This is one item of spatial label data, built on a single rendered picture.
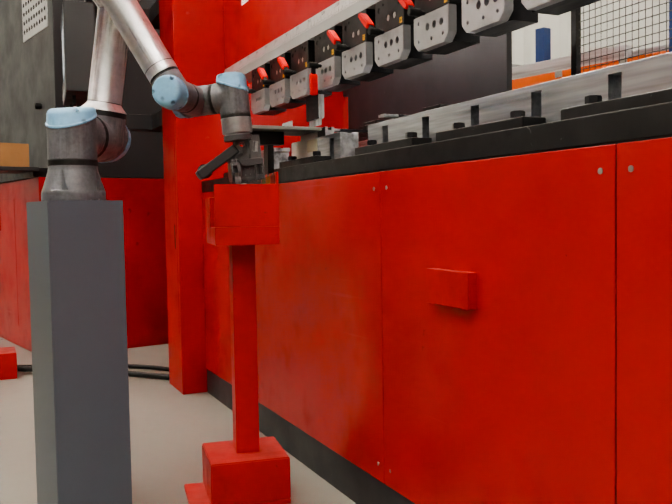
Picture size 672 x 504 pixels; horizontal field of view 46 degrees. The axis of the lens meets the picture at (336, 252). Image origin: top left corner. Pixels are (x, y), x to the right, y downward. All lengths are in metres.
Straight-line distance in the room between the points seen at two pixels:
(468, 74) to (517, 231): 1.37
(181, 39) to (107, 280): 1.58
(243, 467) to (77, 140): 0.89
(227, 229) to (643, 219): 1.08
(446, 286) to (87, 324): 0.88
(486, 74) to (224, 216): 1.07
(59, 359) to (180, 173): 1.48
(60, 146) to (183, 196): 1.34
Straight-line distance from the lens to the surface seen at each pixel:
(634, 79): 1.37
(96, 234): 1.95
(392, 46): 2.01
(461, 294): 1.50
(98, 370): 1.98
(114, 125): 2.11
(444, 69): 2.82
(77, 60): 3.39
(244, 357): 2.05
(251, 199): 1.95
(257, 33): 2.98
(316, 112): 2.51
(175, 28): 3.34
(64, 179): 1.97
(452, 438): 1.62
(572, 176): 1.28
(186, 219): 3.26
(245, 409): 2.07
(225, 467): 2.03
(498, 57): 2.56
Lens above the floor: 0.73
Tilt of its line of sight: 3 degrees down
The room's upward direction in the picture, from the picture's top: 1 degrees counter-clockwise
